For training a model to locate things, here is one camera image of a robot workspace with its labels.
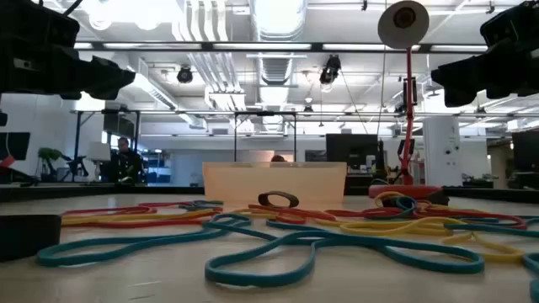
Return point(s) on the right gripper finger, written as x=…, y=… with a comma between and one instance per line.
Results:
x=463, y=80

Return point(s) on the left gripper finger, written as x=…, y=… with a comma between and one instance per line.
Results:
x=107, y=78

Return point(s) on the orange translucent plastic bin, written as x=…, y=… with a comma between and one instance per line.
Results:
x=236, y=181

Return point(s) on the blue storage shelf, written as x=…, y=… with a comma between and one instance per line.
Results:
x=162, y=174

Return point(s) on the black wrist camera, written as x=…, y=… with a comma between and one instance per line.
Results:
x=513, y=25
x=38, y=25

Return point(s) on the black overhead crossbar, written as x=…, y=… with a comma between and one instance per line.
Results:
x=317, y=46

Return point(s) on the white pillar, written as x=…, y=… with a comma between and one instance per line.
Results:
x=442, y=147

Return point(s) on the large black rubber band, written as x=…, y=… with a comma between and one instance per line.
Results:
x=25, y=235

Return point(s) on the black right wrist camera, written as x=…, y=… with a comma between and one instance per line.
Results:
x=513, y=25

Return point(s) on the green potted room plant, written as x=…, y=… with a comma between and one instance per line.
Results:
x=48, y=153

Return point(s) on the black metal rig frame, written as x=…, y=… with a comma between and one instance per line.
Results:
x=265, y=113
x=78, y=143

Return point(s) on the red angled bar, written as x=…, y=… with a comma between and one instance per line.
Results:
x=7, y=161

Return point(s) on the white lampshade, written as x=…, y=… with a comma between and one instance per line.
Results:
x=99, y=151

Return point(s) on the red desk lamp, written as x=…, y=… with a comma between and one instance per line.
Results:
x=406, y=126

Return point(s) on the person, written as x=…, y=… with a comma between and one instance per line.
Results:
x=126, y=164
x=278, y=158

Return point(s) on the black computer monitor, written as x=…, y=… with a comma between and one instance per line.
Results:
x=349, y=147
x=526, y=151
x=14, y=145

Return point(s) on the black aluminium table frame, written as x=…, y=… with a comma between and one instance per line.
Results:
x=84, y=192

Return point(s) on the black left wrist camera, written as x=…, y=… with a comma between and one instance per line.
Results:
x=38, y=25

